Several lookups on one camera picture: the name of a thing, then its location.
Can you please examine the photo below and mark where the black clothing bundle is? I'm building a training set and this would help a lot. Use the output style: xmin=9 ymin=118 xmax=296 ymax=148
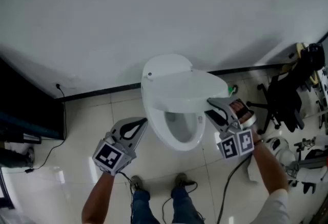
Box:
xmin=294 ymin=43 xmax=326 ymax=83

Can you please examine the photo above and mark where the person's right forearm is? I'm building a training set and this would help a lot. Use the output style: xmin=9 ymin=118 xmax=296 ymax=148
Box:
xmin=250 ymin=128 xmax=289 ymax=195

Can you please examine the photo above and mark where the black wall power cable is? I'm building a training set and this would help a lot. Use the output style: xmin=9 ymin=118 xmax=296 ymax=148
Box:
xmin=24 ymin=83 xmax=68 ymax=174

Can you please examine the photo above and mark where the white robot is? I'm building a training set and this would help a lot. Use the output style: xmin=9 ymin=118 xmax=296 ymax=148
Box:
xmin=265 ymin=135 xmax=328 ymax=194

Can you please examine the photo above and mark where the person's right hand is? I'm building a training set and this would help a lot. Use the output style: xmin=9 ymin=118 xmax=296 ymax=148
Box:
xmin=230 ymin=99 xmax=254 ymax=123

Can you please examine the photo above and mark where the black office chair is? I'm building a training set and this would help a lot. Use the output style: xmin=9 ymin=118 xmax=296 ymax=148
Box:
xmin=245 ymin=69 xmax=305 ymax=135

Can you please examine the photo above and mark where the cream yellow chair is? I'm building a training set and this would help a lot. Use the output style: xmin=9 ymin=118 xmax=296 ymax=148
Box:
xmin=292 ymin=42 xmax=321 ymax=85

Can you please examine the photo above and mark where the person's left leg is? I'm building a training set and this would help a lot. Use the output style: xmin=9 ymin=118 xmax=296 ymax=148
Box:
xmin=132 ymin=189 xmax=154 ymax=224

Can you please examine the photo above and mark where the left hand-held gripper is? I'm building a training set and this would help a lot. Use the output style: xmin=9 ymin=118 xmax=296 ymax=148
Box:
xmin=92 ymin=117 xmax=149 ymax=176

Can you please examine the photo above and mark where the black cabinet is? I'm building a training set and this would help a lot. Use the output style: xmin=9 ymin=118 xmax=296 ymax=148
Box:
xmin=0 ymin=57 xmax=65 ymax=141

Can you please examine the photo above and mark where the white shirt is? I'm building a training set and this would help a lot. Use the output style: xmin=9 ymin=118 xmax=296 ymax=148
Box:
xmin=261 ymin=188 xmax=328 ymax=224

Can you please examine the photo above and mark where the person's left shoe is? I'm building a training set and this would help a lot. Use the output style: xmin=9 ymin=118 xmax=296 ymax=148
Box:
xmin=130 ymin=175 xmax=144 ymax=192

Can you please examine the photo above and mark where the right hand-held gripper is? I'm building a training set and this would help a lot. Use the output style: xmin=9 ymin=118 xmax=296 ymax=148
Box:
xmin=204 ymin=98 xmax=257 ymax=160

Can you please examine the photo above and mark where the white toilet lid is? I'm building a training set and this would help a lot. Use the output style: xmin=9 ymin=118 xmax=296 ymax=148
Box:
xmin=143 ymin=68 xmax=229 ymax=114

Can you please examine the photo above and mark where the white office desk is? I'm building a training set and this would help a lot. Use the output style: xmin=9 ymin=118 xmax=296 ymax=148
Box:
xmin=316 ymin=64 xmax=328 ymax=129

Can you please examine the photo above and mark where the white toilet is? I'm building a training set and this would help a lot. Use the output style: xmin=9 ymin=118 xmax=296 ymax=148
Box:
xmin=140 ymin=53 xmax=207 ymax=152

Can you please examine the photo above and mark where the thick black gripper cable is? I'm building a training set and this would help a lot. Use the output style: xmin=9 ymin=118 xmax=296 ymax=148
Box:
xmin=216 ymin=156 xmax=251 ymax=224

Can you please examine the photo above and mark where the person's left forearm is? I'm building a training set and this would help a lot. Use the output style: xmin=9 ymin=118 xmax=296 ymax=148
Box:
xmin=81 ymin=170 xmax=116 ymax=224

